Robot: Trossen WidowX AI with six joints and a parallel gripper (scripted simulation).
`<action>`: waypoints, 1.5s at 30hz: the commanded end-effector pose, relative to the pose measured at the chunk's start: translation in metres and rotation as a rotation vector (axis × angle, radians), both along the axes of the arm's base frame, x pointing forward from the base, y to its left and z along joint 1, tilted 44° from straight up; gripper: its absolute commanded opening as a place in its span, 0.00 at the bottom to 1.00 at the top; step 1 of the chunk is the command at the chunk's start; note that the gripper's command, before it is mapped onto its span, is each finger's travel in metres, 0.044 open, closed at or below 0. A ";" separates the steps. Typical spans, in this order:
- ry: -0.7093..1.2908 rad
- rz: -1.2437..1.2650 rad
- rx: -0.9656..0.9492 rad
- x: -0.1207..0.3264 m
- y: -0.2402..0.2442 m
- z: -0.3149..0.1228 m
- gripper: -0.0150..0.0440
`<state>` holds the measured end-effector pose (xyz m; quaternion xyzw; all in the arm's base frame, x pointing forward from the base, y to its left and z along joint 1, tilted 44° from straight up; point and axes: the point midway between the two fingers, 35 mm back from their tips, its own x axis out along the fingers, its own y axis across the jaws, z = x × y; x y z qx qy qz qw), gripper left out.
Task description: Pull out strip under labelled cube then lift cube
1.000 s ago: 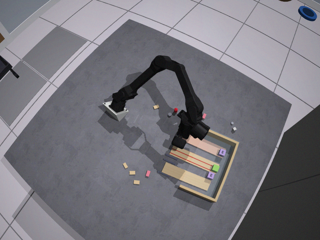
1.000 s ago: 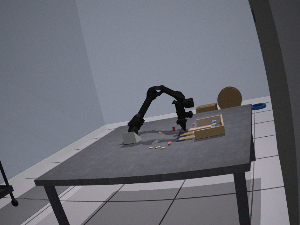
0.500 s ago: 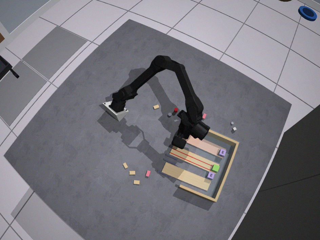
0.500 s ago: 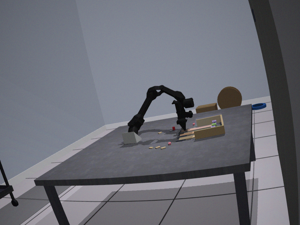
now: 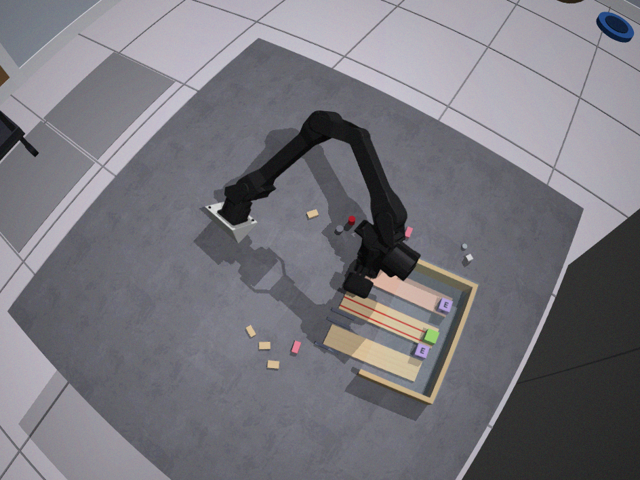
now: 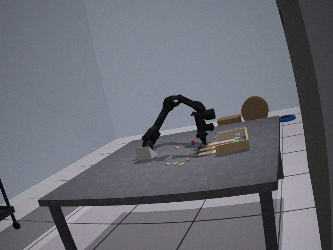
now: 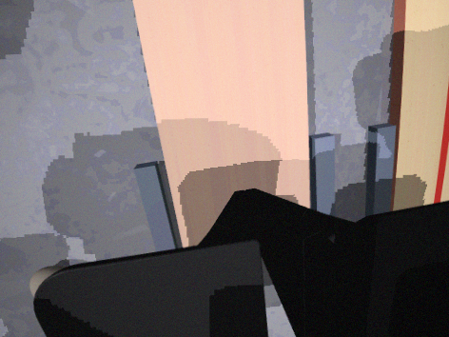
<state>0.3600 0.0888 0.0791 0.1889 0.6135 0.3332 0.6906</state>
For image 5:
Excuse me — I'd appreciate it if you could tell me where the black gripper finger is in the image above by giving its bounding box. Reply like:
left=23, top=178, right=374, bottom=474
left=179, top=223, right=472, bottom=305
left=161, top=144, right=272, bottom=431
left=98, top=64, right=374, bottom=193
left=354, top=262, right=380, bottom=279

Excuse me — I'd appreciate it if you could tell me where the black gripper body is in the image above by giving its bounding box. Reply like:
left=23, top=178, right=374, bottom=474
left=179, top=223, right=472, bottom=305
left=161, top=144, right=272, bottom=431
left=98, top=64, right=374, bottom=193
left=344, top=247, right=383, bottom=299

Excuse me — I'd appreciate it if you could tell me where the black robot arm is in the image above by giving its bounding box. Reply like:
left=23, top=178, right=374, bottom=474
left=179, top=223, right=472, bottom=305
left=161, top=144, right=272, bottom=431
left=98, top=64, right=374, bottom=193
left=217, top=111, right=421, bottom=281

